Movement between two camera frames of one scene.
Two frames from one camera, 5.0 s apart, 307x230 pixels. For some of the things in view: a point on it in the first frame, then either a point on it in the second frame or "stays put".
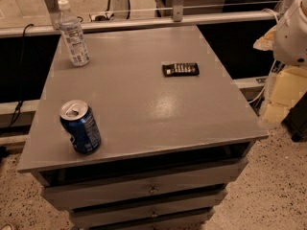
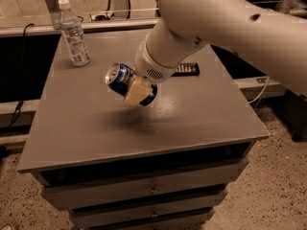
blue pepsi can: [79, 121] -> [118, 77]
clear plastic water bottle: [73, 34] stays put
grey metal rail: [183, 21] stays put
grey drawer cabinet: [176, 131] stays put
